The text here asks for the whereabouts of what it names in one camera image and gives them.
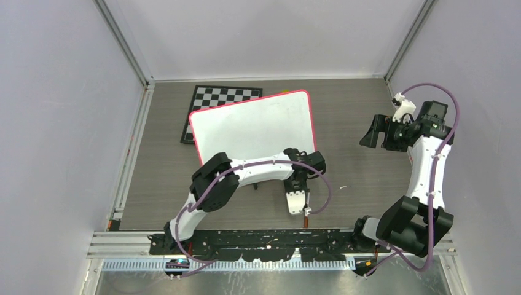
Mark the white slotted cable duct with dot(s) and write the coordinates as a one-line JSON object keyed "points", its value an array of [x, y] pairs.
{"points": [[183, 265]]}

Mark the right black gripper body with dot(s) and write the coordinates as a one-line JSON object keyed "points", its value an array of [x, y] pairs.
{"points": [[397, 136]]}

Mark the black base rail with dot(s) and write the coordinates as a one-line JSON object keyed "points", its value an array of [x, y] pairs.
{"points": [[266, 245]]}

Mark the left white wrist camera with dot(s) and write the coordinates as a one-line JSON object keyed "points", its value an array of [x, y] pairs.
{"points": [[297, 201]]}

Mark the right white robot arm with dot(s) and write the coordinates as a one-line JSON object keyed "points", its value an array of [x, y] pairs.
{"points": [[418, 219]]}

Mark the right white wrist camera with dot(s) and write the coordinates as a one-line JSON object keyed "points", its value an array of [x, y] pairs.
{"points": [[404, 109]]}

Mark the pink framed whiteboard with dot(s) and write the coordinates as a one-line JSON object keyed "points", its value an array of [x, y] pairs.
{"points": [[256, 128]]}

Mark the black white checkerboard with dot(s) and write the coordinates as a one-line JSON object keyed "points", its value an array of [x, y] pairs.
{"points": [[209, 96]]}

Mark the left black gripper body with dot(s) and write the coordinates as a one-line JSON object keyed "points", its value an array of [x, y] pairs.
{"points": [[291, 186]]}

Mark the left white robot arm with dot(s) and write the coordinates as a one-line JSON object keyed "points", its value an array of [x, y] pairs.
{"points": [[215, 182]]}

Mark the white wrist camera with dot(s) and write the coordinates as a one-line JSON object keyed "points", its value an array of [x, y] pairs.
{"points": [[297, 201], [404, 109]]}

